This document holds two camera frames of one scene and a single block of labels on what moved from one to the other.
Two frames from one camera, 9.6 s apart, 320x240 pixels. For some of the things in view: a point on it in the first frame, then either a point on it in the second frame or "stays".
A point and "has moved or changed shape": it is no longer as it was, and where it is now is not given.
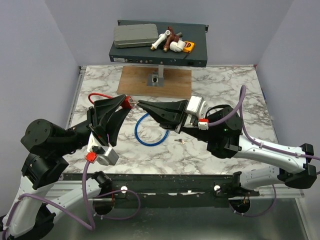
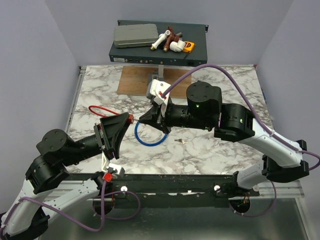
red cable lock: (128, 102) has moved or changed shape
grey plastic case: (135, 35) stays
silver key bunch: (181, 141) stays
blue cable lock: (143, 143) stays
